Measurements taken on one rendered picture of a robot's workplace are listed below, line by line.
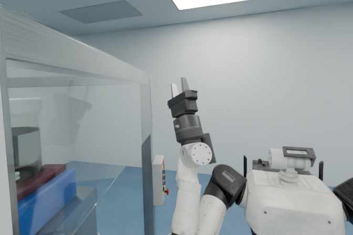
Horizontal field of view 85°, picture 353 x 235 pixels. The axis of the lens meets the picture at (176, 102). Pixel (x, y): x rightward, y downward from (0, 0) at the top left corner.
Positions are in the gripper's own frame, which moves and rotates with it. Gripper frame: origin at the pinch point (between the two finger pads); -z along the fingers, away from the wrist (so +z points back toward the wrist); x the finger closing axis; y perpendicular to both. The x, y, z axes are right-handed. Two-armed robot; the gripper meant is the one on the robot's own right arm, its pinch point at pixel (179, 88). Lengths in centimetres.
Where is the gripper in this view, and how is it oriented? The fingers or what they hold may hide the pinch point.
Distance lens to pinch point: 67.4
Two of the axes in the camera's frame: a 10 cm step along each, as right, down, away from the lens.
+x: 6.3, -3.5, -6.9
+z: 1.9, 9.3, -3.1
